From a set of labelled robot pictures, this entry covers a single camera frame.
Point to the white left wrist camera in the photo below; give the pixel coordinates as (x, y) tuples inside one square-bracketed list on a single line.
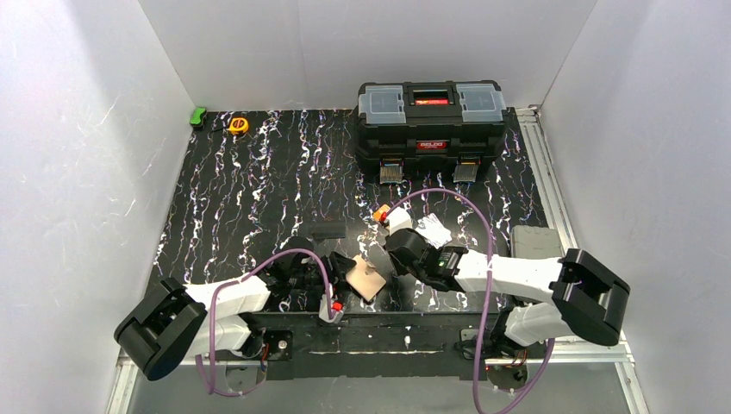
[(331, 312)]

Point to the orange credit card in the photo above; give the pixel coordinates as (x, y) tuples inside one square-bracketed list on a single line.
[(381, 213)]

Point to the white credit card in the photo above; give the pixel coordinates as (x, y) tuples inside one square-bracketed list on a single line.
[(433, 230)]

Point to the grey rectangular box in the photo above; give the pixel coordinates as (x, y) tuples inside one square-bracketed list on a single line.
[(530, 242)]

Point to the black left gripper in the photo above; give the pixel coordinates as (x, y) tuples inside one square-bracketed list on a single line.
[(340, 269)]

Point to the aluminium frame rail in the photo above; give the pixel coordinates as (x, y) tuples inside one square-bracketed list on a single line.
[(545, 176), (392, 370)]

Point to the aluminium frame rail right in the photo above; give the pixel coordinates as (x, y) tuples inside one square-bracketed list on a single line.
[(545, 176)]

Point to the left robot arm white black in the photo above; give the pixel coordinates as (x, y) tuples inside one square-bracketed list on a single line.
[(176, 321)]

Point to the aluminium frame rail front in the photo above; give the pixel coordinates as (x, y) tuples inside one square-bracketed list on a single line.
[(392, 370)]

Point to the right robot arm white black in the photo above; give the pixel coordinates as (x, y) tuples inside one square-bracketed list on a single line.
[(572, 295)]

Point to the black toolbox with red label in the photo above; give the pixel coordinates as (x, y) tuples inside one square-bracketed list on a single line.
[(448, 127)]

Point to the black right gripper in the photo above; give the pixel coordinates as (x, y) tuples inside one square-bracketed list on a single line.
[(396, 241)]

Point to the yellow tape measure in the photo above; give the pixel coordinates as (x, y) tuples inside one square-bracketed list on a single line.
[(238, 126)]

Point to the green small object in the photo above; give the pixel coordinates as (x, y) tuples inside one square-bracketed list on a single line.
[(198, 117)]

